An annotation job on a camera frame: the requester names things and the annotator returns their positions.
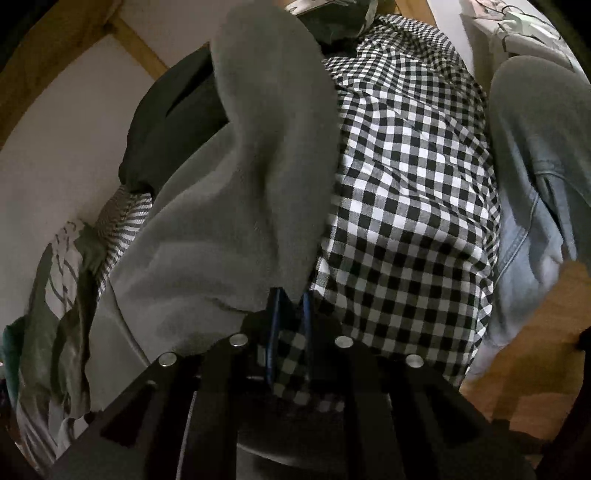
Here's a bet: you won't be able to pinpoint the white patterned cloth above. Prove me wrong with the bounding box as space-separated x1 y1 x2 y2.
462 0 580 72

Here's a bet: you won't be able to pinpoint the blue jeans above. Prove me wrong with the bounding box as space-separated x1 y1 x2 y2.
478 54 591 370

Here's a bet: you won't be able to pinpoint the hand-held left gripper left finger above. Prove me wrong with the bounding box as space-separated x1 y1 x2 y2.
48 287 296 480

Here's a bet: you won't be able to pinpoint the grey sweatshirt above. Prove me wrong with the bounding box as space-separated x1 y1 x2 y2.
85 2 342 411

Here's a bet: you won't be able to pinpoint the green leaf patterned bedding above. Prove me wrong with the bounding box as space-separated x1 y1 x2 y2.
0 217 114 464

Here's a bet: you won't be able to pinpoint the wooden bed frame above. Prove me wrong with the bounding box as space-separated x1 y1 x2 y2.
0 0 172 151

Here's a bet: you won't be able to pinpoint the dark green garment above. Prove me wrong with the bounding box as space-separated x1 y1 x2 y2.
295 0 380 47

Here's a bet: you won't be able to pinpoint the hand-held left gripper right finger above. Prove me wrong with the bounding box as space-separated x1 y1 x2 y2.
300 291 539 480

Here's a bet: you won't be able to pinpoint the black garment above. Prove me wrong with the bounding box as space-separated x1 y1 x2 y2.
117 46 232 195

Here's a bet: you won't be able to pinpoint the black white checkered cloth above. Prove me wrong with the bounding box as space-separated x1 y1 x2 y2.
270 14 504 414

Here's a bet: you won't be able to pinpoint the black white striped cloth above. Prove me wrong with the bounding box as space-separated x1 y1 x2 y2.
93 187 154 298

